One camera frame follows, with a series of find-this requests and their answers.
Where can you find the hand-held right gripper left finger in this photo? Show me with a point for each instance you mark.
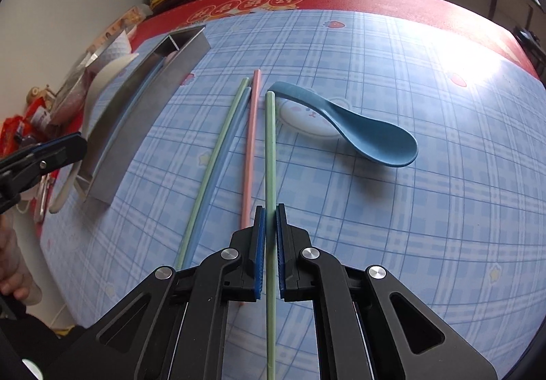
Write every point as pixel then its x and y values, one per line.
pixel 260 252

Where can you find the blue plaid table mat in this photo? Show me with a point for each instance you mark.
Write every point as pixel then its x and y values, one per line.
pixel 384 235

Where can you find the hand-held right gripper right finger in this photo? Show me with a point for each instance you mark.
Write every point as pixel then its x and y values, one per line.
pixel 280 252

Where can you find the green chopstick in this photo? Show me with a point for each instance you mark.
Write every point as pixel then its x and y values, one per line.
pixel 269 158
pixel 204 190

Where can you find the perforated metal utensil tray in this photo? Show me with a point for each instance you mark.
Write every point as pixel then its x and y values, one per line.
pixel 153 115

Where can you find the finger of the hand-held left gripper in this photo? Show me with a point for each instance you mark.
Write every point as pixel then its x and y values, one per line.
pixel 17 188
pixel 59 151

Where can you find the blue spoon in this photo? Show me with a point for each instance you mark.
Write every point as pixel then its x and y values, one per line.
pixel 375 136

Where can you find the red noodle packet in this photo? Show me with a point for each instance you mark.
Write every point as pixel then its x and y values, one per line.
pixel 15 134

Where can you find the bowl of brown soup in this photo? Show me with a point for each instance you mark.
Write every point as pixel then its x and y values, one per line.
pixel 106 81

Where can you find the person's left hand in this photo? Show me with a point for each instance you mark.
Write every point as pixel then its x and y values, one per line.
pixel 17 264

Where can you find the pink chopstick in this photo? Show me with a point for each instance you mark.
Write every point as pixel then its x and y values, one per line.
pixel 251 149

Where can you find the orange tissue pack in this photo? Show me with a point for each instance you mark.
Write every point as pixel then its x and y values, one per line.
pixel 123 23

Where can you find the plastic wrapped bowl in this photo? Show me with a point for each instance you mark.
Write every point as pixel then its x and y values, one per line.
pixel 72 94

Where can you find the clear covered bowl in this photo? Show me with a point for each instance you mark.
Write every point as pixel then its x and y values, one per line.
pixel 64 192

